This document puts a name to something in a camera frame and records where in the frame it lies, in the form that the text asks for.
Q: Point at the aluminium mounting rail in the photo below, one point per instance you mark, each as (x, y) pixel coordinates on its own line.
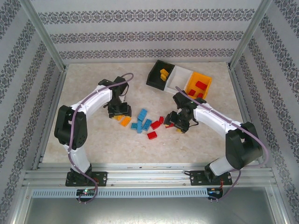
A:
(149, 178)

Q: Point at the small controller board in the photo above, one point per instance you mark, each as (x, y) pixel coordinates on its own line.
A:
(86, 191)
(215, 191)

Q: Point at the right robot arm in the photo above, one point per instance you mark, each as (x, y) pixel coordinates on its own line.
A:
(243, 149)

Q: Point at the yellow plastic bin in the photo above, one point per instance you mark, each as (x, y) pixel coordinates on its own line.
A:
(190, 80)

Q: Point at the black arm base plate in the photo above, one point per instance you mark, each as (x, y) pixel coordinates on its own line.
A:
(195, 178)
(100, 178)

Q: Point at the black plastic bin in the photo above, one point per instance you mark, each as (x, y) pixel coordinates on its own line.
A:
(154, 80)

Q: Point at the aluminium side rail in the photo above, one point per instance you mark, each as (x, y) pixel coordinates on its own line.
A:
(239, 93)
(57, 93)

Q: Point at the orange lego brick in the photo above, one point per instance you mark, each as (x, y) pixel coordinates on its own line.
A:
(125, 121)
(164, 72)
(118, 118)
(163, 77)

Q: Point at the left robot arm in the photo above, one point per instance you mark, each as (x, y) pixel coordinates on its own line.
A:
(70, 130)

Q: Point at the small blue lego brick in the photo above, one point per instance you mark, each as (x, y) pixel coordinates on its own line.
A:
(134, 126)

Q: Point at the white plastic bin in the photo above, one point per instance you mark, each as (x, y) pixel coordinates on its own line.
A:
(180, 77)

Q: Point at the aluminium frame post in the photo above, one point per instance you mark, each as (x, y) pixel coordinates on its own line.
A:
(42, 32)
(250, 32)

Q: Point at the sheet metal shelf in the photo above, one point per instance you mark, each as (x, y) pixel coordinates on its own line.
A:
(149, 210)

